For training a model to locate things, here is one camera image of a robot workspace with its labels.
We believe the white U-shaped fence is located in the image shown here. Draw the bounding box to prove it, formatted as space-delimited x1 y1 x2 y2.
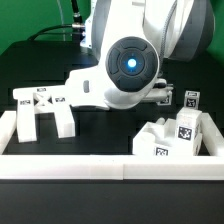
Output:
0 111 224 180

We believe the black cable with connector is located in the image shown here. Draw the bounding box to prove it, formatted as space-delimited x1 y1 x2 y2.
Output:
27 22 87 42

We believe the white chair back frame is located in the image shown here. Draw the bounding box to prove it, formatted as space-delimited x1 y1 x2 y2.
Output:
13 85 75 142

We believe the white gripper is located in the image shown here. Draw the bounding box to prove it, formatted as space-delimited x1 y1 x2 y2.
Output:
142 78 174 103

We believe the white nut cube right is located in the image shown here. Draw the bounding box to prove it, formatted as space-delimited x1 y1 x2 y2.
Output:
184 90 200 109

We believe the white nut cube left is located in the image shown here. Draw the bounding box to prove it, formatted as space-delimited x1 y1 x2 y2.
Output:
157 91 172 106

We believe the black upright cable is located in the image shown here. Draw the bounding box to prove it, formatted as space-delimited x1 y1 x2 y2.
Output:
70 0 83 24

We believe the white nut cube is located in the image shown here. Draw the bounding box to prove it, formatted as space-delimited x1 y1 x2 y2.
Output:
184 90 200 109
157 91 172 106

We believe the white chair seat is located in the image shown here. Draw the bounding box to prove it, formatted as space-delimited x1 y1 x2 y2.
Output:
132 117 203 157

